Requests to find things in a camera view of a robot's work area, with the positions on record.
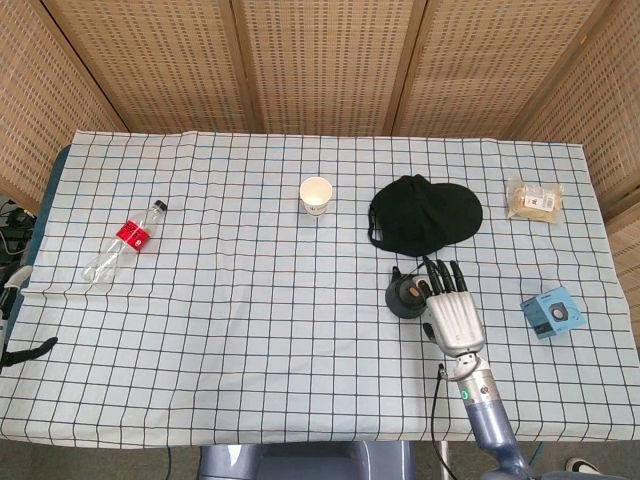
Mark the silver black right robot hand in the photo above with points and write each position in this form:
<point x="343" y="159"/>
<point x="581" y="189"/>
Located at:
<point x="455" y="320"/>

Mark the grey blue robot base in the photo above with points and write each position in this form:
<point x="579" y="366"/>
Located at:
<point x="305" y="460"/>

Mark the black cast iron teapot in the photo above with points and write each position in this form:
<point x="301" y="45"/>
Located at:
<point x="400" y="306"/>

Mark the small blue cardboard box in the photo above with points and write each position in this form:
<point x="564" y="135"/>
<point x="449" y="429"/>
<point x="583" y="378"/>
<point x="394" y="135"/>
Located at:
<point x="547" y="315"/>

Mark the black baseball cap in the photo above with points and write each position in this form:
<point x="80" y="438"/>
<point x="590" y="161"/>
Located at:
<point x="425" y="215"/>

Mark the white table leg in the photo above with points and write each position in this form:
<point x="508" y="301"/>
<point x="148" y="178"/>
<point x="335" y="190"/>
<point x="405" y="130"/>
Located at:
<point x="445" y="457"/>

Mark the clear bag of snacks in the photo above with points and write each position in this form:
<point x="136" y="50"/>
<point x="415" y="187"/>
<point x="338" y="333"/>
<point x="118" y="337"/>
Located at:
<point x="534" y="200"/>

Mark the white paper cup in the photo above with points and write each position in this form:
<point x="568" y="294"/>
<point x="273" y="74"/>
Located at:
<point x="315" y="197"/>

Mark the black white shoe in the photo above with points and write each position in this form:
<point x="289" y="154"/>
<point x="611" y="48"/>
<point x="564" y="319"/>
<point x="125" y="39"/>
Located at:
<point x="582" y="466"/>

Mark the bamboo folding screen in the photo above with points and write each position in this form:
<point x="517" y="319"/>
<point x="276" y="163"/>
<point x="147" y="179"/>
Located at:
<point x="325" y="65"/>

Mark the clear red-labelled plastic bottle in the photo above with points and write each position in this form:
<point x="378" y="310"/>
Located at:
<point x="131" y="235"/>

